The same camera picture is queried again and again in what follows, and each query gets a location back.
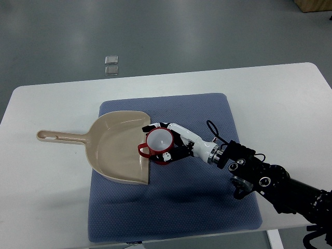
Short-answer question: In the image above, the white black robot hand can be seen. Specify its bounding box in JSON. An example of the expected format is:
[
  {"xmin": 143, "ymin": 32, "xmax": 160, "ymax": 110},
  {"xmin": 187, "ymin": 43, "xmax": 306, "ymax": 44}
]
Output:
[{"xmin": 142, "ymin": 122, "xmax": 220, "ymax": 164}]

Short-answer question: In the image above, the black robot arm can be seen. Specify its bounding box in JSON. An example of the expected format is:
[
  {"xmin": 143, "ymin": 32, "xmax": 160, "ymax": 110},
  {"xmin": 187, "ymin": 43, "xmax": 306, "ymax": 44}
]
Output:
[{"xmin": 206, "ymin": 120, "xmax": 331, "ymax": 248}]

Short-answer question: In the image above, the beige plastic dustpan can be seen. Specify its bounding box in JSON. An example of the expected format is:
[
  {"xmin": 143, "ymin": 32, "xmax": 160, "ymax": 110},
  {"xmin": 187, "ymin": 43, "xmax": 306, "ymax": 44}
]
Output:
[{"xmin": 36, "ymin": 110, "xmax": 150, "ymax": 185}]

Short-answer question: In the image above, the blue textured mat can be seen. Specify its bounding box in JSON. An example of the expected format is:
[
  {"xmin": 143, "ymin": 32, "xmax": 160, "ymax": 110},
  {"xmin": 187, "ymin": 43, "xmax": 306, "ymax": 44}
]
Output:
[{"xmin": 88, "ymin": 93, "xmax": 262, "ymax": 243}]

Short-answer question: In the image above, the upper metal floor plate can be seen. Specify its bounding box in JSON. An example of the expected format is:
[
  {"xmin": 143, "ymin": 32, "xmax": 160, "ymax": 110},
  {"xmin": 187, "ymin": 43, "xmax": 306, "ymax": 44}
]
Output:
[{"xmin": 105, "ymin": 55, "xmax": 118, "ymax": 65}]

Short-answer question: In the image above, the white table leg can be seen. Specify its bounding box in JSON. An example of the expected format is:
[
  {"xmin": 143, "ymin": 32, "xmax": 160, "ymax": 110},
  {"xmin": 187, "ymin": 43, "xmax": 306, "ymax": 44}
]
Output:
[{"xmin": 267, "ymin": 229, "xmax": 284, "ymax": 249}]

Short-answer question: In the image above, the wooden box corner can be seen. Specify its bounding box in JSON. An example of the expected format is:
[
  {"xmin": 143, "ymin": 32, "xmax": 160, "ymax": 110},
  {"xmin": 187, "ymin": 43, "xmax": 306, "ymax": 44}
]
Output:
[{"xmin": 294, "ymin": 0, "xmax": 331, "ymax": 13}]

